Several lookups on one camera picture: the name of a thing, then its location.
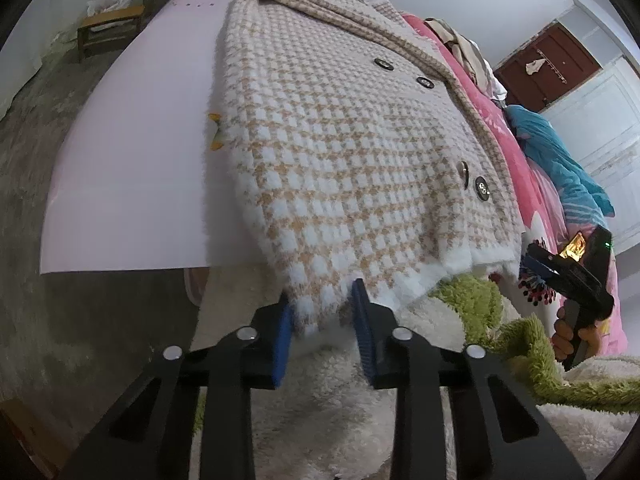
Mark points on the white garment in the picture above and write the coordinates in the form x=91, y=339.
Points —
x=495, y=85

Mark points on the brown door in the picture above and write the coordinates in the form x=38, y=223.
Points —
x=550, y=85

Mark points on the small hanging white cloth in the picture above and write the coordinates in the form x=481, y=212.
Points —
x=535, y=66

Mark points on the person's right forearm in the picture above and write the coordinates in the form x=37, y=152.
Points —
x=525, y=360

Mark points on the beige garment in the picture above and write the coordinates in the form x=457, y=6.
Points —
x=460, y=45

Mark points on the white wardrobe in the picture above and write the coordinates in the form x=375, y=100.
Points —
x=610, y=125

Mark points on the white folding table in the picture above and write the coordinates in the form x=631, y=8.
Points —
x=150, y=135

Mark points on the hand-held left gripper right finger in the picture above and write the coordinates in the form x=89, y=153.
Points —
x=365, y=330

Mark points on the pink floral blanket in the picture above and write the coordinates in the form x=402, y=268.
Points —
x=530, y=195

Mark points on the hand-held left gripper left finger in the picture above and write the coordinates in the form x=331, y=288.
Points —
x=282, y=340

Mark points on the wooden stool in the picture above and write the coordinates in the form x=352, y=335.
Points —
x=110, y=17

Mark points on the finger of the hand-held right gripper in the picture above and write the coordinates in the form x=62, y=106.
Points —
x=540, y=266

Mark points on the white curtain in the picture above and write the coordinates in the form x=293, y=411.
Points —
x=30, y=60

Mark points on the beige white houndstooth coat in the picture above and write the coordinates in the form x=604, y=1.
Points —
x=325, y=160

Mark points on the person's right hand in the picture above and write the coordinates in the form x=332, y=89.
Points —
x=562, y=335

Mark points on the blue blanket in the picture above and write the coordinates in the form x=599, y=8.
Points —
x=555, y=160

